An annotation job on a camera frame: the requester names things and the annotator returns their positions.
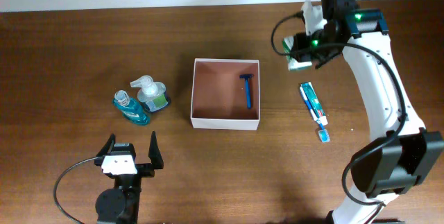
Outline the clear pump soap bottle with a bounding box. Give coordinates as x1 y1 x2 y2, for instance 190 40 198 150
130 75 171 113

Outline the blue mouthwash bottle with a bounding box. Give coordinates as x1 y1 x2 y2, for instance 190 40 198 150
113 90 150 126

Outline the white cardboard box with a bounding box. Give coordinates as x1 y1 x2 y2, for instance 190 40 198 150
190 58 261 130

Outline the green white soap packet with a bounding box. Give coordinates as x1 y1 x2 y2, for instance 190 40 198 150
282 36 312 71

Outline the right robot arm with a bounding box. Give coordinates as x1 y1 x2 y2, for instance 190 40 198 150
289 0 443 223

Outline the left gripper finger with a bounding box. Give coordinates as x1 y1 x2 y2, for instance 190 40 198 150
148 131 164 169
96 134 116 157

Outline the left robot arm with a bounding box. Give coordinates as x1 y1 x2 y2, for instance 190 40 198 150
94 132 164 224

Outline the blue white toothbrush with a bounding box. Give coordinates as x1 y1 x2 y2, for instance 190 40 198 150
299 85 331 144

